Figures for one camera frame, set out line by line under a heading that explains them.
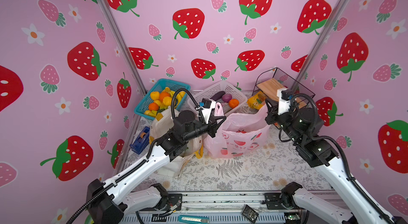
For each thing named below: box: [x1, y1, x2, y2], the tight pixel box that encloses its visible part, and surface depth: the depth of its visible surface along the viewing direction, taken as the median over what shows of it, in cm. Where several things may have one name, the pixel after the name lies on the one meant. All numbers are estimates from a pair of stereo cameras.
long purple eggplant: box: [209, 90, 226, 102], surface depth 117 cm
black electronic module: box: [241, 204, 260, 224], surface depth 71 cm
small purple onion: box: [221, 93, 233, 103], surface depth 113 cm
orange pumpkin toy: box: [228, 98, 240, 109], surface depth 109 cm
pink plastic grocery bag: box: [202, 101, 271, 159], surface depth 76 cm
